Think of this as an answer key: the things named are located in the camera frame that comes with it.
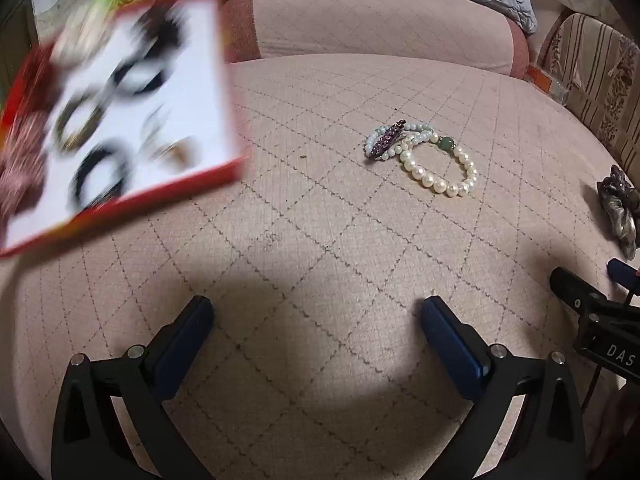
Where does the grey purple scrunchie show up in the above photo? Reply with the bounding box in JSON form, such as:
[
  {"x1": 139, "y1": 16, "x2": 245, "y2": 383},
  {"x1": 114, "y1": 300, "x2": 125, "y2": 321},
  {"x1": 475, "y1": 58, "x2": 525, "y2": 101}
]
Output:
[{"x1": 596, "y1": 165, "x2": 640, "y2": 261}]

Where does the black beaded hair tie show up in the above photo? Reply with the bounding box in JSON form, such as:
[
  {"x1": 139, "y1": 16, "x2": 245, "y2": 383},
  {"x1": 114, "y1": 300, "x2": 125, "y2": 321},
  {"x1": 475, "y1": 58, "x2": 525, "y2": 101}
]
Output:
[{"x1": 72, "y1": 142, "x2": 135, "y2": 211}]

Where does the pink bolster cushion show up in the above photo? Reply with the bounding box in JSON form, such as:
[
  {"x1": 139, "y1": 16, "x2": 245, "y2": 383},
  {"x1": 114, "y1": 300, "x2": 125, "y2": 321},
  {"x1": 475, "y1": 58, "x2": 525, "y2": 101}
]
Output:
[{"x1": 222, "y1": 0, "x2": 531, "y2": 80}]

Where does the purple rhinestone hair clip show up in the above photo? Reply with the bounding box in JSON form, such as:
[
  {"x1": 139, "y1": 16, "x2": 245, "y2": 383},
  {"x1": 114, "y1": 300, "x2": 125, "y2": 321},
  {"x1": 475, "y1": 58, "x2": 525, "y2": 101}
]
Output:
[{"x1": 370, "y1": 119, "x2": 407, "y2": 161}]

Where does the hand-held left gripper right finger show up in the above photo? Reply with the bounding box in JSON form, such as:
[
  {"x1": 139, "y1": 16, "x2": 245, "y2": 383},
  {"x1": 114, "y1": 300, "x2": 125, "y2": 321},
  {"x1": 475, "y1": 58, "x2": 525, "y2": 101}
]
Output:
[{"x1": 419, "y1": 296, "x2": 587, "y2": 480}]

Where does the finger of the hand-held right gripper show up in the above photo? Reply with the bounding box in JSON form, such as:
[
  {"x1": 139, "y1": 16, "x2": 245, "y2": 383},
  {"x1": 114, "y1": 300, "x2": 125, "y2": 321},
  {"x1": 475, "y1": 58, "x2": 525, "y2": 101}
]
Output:
[
  {"x1": 606, "y1": 257, "x2": 640, "y2": 296},
  {"x1": 550, "y1": 266, "x2": 609, "y2": 314}
]

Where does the pale jade bead bracelet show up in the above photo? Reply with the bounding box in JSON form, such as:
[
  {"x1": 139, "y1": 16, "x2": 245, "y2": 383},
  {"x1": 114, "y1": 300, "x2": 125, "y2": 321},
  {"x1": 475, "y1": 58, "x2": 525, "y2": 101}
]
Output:
[{"x1": 365, "y1": 121, "x2": 454, "y2": 161}]

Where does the striped floral chair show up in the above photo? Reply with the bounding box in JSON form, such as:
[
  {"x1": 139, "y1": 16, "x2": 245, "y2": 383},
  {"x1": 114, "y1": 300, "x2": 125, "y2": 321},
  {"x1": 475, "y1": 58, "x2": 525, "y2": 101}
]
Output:
[{"x1": 537, "y1": 12, "x2": 640, "y2": 172}]

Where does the pink quilted bed cover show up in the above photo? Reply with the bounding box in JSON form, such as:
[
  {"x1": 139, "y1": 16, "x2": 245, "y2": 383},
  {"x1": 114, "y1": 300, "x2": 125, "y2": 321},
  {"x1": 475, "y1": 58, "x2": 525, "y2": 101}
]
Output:
[{"x1": 0, "y1": 54, "x2": 640, "y2": 480}]

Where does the leopard print hair tie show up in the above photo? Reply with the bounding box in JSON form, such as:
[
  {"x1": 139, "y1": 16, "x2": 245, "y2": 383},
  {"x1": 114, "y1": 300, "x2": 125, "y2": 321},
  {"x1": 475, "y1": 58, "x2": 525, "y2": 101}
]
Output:
[{"x1": 52, "y1": 92, "x2": 108, "y2": 154}]

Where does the white pearl bracelet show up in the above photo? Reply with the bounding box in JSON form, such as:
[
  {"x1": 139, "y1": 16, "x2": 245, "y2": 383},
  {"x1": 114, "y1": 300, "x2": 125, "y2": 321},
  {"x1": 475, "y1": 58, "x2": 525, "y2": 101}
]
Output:
[{"x1": 399, "y1": 134, "x2": 479, "y2": 199}]

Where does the red and white tray box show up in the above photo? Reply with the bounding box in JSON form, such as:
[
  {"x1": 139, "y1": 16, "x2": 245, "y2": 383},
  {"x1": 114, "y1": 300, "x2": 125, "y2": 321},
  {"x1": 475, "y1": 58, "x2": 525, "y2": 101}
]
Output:
[{"x1": 0, "y1": 0, "x2": 249, "y2": 259}]

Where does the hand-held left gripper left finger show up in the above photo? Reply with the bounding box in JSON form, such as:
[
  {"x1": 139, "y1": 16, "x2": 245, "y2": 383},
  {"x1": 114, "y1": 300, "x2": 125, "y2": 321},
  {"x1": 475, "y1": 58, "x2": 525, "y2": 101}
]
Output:
[{"x1": 51, "y1": 296, "x2": 216, "y2": 480}]

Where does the orange label packet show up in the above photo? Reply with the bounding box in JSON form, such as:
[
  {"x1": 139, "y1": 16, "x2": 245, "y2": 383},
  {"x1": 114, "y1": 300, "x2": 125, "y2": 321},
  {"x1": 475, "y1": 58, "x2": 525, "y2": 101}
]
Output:
[{"x1": 525, "y1": 65, "x2": 571, "y2": 107}]

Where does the dark red dotted scrunchie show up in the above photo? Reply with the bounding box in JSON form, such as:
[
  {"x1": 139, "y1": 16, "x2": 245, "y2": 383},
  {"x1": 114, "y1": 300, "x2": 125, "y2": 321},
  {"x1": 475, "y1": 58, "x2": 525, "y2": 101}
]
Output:
[{"x1": 0, "y1": 110, "x2": 52, "y2": 224}]

